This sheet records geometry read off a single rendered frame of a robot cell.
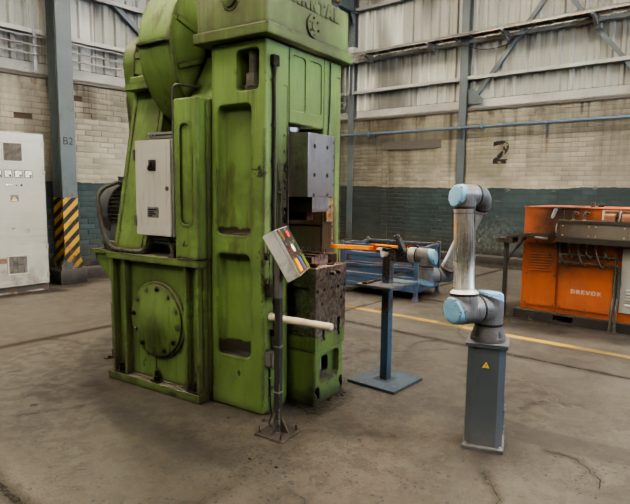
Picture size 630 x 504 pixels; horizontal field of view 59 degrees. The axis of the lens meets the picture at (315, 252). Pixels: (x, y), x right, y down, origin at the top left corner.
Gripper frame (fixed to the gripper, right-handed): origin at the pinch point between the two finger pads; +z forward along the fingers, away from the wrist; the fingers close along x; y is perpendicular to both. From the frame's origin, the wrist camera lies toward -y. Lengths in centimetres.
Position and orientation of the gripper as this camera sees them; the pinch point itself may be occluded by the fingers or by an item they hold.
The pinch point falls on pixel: (379, 247)
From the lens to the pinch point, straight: 342.5
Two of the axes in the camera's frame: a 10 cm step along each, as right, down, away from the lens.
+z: -8.3, -1.0, 5.4
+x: 5.5, -0.8, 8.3
